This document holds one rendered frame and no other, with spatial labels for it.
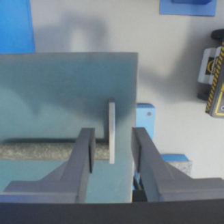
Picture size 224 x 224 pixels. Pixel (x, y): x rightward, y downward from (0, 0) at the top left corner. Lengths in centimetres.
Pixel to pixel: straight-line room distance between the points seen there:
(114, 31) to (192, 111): 96
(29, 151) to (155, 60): 122
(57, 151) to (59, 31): 119
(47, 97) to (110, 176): 19
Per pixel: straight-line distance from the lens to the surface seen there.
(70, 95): 26
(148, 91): 137
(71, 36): 136
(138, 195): 52
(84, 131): 15
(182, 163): 158
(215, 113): 128
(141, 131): 15
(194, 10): 152
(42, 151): 28
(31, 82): 28
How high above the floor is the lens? 131
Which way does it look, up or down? 73 degrees down
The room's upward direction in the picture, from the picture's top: 176 degrees clockwise
